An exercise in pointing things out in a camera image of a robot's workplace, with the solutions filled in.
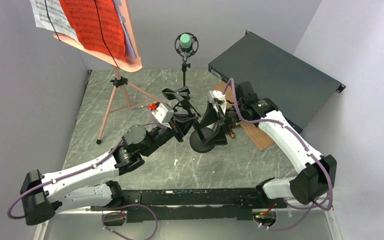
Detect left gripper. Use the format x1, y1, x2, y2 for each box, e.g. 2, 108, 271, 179
141, 112, 198, 157

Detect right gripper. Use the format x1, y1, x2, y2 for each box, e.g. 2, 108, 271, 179
197, 100, 245, 148

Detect black tripod mic stand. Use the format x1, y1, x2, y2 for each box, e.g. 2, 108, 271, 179
178, 52, 201, 117

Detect green condenser microphone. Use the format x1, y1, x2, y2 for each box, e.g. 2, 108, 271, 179
174, 32, 199, 58

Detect white handheld microphone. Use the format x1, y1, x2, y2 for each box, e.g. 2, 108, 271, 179
212, 122, 223, 132

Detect black round-base mic stand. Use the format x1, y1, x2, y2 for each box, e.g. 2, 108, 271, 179
162, 86, 215, 154

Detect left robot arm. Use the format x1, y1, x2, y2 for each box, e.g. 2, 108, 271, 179
18, 107, 200, 226

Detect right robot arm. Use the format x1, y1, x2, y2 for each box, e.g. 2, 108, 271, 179
190, 79, 337, 210

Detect copper pipe fitting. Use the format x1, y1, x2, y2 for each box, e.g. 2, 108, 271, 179
227, 120, 240, 139

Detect wooden board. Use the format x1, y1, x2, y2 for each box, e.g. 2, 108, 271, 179
212, 82, 274, 151

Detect pink music stand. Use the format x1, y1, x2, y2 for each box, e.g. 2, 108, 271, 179
53, 0, 162, 145

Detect dark rack audio unit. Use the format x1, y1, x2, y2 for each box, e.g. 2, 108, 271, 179
208, 31, 346, 133

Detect red sheet music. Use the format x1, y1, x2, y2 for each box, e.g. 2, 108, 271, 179
60, 0, 126, 62

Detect white sheet music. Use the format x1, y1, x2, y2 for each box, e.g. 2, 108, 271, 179
30, 0, 79, 43

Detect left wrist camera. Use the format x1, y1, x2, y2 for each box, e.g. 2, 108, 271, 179
148, 102, 174, 128

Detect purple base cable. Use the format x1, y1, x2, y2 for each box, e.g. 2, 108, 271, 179
101, 203, 159, 240

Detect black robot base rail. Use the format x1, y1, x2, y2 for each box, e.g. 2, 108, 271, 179
89, 187, 279, 223

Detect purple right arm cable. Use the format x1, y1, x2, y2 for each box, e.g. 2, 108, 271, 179
221, 77, 334, 213

